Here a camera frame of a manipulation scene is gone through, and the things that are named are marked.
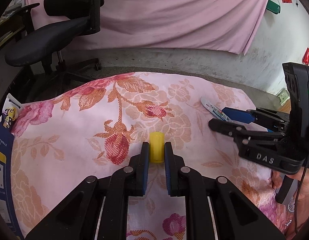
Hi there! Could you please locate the white toothpaste tube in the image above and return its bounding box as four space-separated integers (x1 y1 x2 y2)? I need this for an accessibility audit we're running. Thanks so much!
200 97 231 122

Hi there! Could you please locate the yellow plastic cap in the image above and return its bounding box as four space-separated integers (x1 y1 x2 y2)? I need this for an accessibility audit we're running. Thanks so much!
149 132 164 164

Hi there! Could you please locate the person right hand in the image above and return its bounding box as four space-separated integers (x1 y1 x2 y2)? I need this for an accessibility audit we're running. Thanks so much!
272 167 309 239

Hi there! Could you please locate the red hanging bag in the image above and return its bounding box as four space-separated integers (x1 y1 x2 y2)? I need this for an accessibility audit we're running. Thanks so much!
302 47 309 66

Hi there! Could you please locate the pink floral bedsheet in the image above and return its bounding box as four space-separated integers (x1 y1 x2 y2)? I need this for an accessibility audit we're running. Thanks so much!
11 72 291 235

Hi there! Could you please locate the blue cardboard box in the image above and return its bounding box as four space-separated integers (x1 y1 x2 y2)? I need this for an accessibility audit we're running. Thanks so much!
0 123 24 239

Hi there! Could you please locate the snack packet by box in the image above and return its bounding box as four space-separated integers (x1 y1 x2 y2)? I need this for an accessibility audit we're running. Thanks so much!
0 93 23 131

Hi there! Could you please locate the black office chair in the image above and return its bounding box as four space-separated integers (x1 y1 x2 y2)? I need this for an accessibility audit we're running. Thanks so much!
5 0 105 75

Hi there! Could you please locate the black cable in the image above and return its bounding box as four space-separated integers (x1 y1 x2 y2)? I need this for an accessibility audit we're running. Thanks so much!
293 132 309 234

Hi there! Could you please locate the pink wall sheet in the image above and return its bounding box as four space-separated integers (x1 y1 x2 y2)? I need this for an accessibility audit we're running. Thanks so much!
25 0 275 55

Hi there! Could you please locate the green wall basket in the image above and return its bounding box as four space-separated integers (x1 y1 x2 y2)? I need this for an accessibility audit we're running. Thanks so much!
266 0 281 15

